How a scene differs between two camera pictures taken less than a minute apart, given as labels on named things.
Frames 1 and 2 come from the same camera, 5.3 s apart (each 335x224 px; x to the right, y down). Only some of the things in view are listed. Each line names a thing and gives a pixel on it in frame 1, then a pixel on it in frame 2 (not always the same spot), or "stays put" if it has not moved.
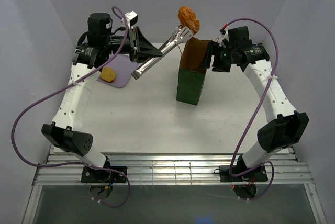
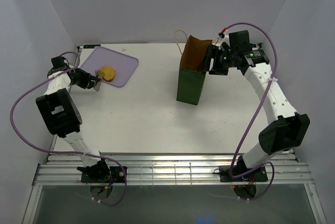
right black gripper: (214, 49) stays put
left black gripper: (139, 48) → (87, 83)
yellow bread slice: (107, 74) stays put
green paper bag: (191, 75) stays put
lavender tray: (124, 67) stays put
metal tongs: (181, 33) → (97, 84)
